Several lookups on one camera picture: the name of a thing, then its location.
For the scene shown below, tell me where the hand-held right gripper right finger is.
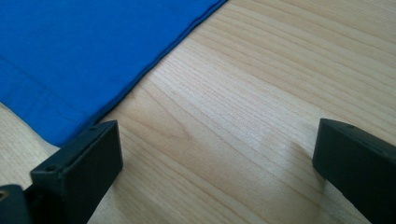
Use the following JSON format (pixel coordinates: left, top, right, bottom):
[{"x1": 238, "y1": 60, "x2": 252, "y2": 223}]
[{"x1": 312, "y1": 118, "x2": 396, "y2": 224}]

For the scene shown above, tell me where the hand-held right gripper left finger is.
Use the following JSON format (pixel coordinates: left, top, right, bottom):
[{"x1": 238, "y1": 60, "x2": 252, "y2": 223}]
[{"x1": 29, "y1": 119, "x2": 124, "y2": 224}]

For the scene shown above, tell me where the blue cloth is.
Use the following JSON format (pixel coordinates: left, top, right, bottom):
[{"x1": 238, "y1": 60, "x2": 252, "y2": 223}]
[{"x1": 0, "y1": 0, "x2": 229, "y2": 148}]

